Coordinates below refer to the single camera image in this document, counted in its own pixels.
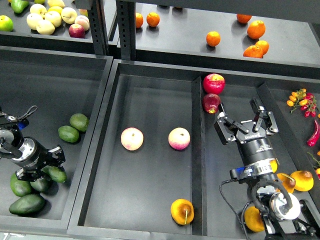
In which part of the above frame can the yellow brown pear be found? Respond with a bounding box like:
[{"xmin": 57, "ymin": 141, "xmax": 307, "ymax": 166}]
[{"xmin": 170, "ymin": 198, "xmax": 195, "ymax": 226}]

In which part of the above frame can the pink yellow apple right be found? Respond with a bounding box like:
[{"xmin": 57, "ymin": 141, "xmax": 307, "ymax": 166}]
[{"xmin": 168, "ymin": 127, "xmax": 191, "ymax": 150}]

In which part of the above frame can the bright red apple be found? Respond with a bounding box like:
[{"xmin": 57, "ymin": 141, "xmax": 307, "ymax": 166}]
[{"xmin": 203, "ymin": 73, "xmax": 226, "ymax": 95}]

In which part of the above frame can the black left tray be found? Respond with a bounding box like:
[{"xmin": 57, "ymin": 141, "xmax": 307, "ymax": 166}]
[{"xmin": 0, "ymin": 46, "xmax": 113, "ymax": 234}]

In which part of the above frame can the green avocado bottom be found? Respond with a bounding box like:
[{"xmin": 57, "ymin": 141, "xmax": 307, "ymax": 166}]
[{"xmin": 9, "ymin": 194, "xmax": 46, "ymax": 216}]

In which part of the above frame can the pink yellow apple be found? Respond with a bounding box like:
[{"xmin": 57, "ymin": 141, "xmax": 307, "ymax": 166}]
[
  {"xmin": 168, "ymin": 127, "xmax": 191, "ymax": 150},
  {"xmin": 120, "ymin": 127, "xmax": 144, "ymax": 151}
]

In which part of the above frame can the black middle tray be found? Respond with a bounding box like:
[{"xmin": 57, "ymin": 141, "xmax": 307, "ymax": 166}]
[{"xmin": 67, "ymin": 59, "xmax": 320, "ymax": 240}]

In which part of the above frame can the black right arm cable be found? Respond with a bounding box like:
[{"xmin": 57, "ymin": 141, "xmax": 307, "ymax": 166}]
[{"xmin": 218, "ymin": 179, "xmax": 251, "ymax": 240}]

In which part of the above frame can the yellow pear bottom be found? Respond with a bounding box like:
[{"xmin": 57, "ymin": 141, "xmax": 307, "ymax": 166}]
[{"xmin": 244, "ymin": 206, "xmax": 265, "ymax": 233}]

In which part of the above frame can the green avocado lower left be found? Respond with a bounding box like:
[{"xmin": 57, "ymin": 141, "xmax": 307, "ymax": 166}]
[{"xmin": 10, "ymin": 173, "xmax": 33, "ymax": 197}]

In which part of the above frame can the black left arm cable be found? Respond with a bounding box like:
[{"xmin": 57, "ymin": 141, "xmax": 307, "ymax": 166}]
[{"xmin": 14, "ymin": 104, "xmax": 39, "ymax": 121}]

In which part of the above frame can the pink peach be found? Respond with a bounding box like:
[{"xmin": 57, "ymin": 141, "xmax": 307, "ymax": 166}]
[{"xmin": 74, "ymin": 15, "xmax": 90, "ymax": 31}]

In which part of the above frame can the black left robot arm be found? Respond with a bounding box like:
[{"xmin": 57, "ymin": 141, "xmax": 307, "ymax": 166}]
[{"xmin": 0, "ymin": 105, "xmax": 66, "ymax": 182}]

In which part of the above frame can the pale yellow pear left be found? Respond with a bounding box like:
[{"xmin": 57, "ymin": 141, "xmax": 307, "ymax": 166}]
[{"xmin": 26, "ymin": 13, "xmax": 43, "ymax": 31}]

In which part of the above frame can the yellow pear with stem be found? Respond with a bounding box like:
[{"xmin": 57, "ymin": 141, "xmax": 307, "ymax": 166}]
[{"xmin": 277, "ymin": 173, "xmax": 296, "ymax": 194}]

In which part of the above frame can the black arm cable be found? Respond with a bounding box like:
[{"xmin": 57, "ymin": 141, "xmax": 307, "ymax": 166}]
[
  {"xmin": 218, "ymin": 179, "xmax": 251, "ymax": 240},
  {"xmin": 14, "ymin": 104, "xmax": 39, "ymax": 121}
]

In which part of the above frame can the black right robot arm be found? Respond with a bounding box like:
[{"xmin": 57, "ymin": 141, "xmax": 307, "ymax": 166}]
[{"xmin": 214, "ymin": 98, "xmax": 320, "ymax": 240}]

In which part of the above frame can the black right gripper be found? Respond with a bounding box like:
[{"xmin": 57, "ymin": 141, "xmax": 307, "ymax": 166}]
[{"xmin": 214, "ymin": 98, "xmax": 279, "ymax": 166}]

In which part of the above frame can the green avocado upper right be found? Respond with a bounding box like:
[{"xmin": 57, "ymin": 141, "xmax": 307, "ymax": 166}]
[{"xmin": 69, "ymin": 113, "xmax": 90, "ymax": 132}]

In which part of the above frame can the orange middle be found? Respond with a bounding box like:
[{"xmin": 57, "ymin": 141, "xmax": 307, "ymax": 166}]
[{"xmin": 206, "ymin": 31, "xmax": 221, "ymax": 47}]

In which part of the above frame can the orange lower right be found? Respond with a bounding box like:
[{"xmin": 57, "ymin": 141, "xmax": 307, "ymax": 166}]
[{"xmin": 255, "ymin": 40, "xmax": 270, "ymax": 55}]

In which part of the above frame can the yellow pear hidden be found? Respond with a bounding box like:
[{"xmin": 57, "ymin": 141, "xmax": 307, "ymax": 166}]
[{"xmin": 269, "ymin": 159, "xmax": 278, "ymax": 173}]

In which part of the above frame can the orange top right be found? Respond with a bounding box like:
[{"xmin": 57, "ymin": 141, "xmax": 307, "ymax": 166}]
[{"xmin": 236, "ymin": 14, "xmax": 252, "ymax": 24}]

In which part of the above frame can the dark green avocado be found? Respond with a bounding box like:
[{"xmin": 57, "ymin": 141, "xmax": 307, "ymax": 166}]
[{"xmin": 42, "ymin": 166, "xmax": 67, "ymax": 183}]

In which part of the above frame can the orange lower front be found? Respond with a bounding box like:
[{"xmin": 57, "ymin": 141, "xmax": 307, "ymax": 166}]
[{"xmin": 243, "ymin": 45, "xmax": 264, "ymax": 58}]

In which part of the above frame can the black slanted divider bar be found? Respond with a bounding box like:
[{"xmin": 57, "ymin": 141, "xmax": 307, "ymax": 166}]
[{"xmin": 256, "ymin": 82, "xmax": 320, "ymax": 201}]

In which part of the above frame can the red chili pepper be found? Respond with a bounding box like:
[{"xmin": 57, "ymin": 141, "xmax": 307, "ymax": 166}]
[{"xmin": 306, "ymin": 120, "xmax": 320, "ymax": 147}]

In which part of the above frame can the yellow pear far right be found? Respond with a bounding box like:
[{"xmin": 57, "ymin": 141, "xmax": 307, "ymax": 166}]
[{"xmin": 290, "ymin": 170, "xmax": 314, "ymax": 192}]

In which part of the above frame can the cherry tomato bunch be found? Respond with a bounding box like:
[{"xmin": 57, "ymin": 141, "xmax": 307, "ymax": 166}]
[{"xmin": 286, "ymin": 88, "xmax": 319, "ymax": 118}]

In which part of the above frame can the dark red shelf apple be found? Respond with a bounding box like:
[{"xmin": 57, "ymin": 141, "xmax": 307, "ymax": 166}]
[{"xmin": 68, "ymin": 23, "xmax": 86, "ymax": 39}]

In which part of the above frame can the black tray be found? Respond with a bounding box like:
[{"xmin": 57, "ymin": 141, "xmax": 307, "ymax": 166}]
[
  {"xmin": 67, "ymin": 59, "xmax": 320, "ymax": 240},
  {"xmin": 0, "ymin": 46, "xmax": 113, "ymax": 234}
]

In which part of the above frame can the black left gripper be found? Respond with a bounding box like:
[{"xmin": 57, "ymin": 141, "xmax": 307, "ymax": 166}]
[{"xmin": 12, "ymin": 137, "xmax": 66, "ymax": 182}]

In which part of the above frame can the large orange right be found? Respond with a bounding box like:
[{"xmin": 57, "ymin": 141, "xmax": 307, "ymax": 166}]
[{"xmin": 247, "ymin": 20, "xmax": 266, "ymax": 40}]

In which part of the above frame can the pink yellow apple left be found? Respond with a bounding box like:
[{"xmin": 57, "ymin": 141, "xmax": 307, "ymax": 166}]
[{"xmin": 120, "ymin": 127, "xmax": 144, "ymax": 151}]

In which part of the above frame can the pale yellow pear front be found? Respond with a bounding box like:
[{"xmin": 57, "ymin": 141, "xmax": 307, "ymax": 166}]
[{"xmin": 35, "ymin": 19, "xmax": 56, "ymax": 35}]

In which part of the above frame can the black shelf post left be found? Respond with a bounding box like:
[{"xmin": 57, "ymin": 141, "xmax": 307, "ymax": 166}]
[{"xmin": 75, "ymin": 0, "xmax": 109, "ymax": 56}]

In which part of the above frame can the green avocado upper left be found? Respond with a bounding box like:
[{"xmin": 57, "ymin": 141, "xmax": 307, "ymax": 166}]
[{"xmin": 58, "ymin": 125, "xmax": 80, "ymax": 143}]

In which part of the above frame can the green avocado lower middle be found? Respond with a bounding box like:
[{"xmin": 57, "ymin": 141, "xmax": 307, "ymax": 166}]
[{"xmin": 30, "ymin": 178, "xmax": 52, "ymax": 193}]

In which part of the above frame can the green apple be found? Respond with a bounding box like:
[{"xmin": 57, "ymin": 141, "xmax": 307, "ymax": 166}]
[{"xmin": 0, "ymin": 15, "xmax": 14, "ymax": 32}]

